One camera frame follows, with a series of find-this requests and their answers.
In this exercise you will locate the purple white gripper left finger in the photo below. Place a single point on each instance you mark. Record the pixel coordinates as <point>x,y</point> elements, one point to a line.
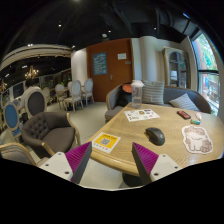
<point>70,165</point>

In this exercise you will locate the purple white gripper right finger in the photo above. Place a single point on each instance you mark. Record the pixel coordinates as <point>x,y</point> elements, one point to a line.
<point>151,166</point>

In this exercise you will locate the black computer mouse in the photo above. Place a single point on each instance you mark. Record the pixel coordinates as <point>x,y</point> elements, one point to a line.
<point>155,136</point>

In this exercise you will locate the cat shaped mouse pad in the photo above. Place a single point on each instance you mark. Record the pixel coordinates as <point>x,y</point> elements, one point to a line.
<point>196,140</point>

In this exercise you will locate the grey tufted armchair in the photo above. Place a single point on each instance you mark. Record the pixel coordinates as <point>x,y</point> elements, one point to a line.
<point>50,132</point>

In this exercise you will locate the beige armchair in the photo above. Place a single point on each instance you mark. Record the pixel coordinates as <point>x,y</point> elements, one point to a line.
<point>18,153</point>

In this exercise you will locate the yellow QR code sticker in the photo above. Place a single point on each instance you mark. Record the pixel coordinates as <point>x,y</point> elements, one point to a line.
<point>105,142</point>

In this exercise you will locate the white menu sheet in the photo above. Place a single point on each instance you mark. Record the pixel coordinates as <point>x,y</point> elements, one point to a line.
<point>140,115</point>

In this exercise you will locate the black red card box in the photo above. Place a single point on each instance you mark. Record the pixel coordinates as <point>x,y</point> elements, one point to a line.
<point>183,114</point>

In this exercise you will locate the small green eraser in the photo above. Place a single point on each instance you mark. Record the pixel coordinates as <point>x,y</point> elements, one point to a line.
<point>195,122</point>

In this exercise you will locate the grey curved sofa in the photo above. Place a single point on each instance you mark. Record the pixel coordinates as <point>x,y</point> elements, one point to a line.
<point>168,96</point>

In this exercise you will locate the grey striped cushion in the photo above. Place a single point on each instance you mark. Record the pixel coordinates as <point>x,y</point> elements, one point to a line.
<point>184,102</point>

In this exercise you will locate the dark oval back chair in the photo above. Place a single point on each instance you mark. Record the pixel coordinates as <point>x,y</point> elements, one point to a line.
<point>35,103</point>

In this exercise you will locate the white dining chair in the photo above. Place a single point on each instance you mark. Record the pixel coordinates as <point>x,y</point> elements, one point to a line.
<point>76,96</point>
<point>88,90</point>

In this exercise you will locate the blue oval back chair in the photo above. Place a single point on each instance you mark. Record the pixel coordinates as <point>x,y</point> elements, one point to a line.
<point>11,117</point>

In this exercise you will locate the black backpack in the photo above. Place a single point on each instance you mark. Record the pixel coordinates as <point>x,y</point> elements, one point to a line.
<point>124,94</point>

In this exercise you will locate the clear plastic water bottle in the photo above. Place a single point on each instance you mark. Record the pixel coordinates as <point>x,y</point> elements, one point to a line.
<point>137,86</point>

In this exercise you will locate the gold chandelier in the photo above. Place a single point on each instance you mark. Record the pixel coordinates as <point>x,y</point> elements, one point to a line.
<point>32,73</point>

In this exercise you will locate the glass display cabinet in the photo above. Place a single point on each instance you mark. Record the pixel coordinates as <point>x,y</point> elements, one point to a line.
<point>176,67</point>

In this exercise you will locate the blue poster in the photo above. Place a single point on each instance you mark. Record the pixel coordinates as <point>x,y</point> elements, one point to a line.
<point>100,63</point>

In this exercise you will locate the wooden door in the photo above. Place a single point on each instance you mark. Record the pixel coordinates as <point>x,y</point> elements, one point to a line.
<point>119,66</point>

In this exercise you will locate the window frame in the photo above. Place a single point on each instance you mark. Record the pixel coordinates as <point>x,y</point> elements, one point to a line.
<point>208,75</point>

